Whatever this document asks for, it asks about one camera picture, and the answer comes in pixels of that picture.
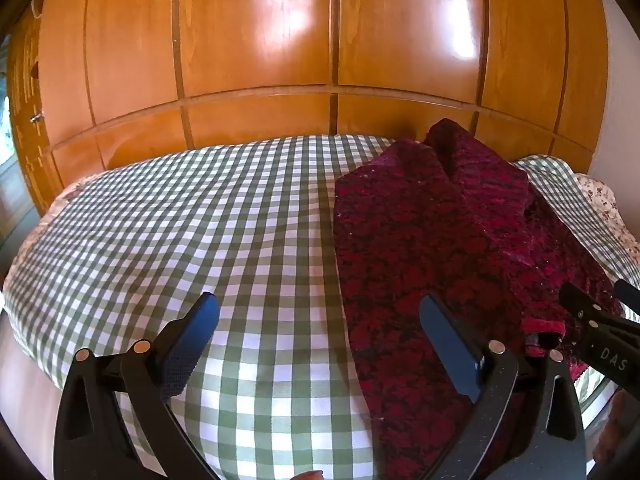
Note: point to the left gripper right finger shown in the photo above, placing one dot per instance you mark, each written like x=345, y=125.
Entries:
x=488, y=373

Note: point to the red floral knit garment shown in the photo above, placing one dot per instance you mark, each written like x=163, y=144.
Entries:
x=446, y=216

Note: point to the person right hand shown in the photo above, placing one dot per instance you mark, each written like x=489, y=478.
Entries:
x=624, y=413

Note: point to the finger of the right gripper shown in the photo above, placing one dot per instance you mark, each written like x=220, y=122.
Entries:
x=582, y=304
x=628, y=295

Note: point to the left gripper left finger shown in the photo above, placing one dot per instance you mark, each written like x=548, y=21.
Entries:
x=91, y=439

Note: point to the green checked bed cover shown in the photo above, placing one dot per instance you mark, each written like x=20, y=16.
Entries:
x=277, y=391

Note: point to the floral pink bedsheet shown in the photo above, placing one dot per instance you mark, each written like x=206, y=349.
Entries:
x=602, y=198

